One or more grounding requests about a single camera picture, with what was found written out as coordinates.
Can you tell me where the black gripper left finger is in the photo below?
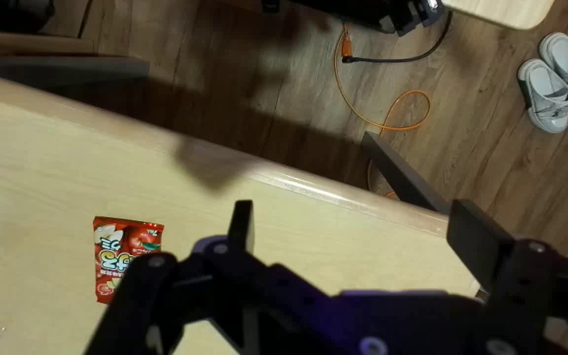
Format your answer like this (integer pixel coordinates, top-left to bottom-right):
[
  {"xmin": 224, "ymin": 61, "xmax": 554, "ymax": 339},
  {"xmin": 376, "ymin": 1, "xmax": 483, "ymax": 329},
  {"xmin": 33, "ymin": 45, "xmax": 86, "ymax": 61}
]
[{"xmin": 84, "ymin": 199, "xmax": 252, "ymax": 355}]

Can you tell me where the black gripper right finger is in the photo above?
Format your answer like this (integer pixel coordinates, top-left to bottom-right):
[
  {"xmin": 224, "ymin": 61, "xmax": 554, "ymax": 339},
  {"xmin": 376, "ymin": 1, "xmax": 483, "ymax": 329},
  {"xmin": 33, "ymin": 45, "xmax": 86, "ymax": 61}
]
[{"xmin": 445, "ymin": 199, "xmax": 568, "ymax": 355}]

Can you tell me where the red snack sachet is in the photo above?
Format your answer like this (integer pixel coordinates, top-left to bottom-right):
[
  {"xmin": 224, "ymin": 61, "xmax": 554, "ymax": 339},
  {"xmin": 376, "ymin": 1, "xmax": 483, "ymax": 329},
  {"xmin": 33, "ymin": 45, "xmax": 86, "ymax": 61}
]
[{"xmin": 92, "ymin": 216, "xmax": 163, "ymax": 303}]

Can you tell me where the dark chair frame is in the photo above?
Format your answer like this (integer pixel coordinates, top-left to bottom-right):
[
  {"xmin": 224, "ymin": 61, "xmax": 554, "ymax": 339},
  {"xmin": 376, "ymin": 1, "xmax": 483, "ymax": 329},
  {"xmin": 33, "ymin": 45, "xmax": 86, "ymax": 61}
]
[{"xmin": 360, "ymin": 132, "xmax": 449, "ymax": 214}]

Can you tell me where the black cable on floor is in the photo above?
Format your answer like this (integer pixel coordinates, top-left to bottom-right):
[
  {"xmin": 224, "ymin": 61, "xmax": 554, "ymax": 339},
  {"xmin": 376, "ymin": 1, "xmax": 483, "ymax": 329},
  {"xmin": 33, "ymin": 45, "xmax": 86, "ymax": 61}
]
[{"xmin": 341, "ymin": 7, "xmax": 455, "ymax": 67}]

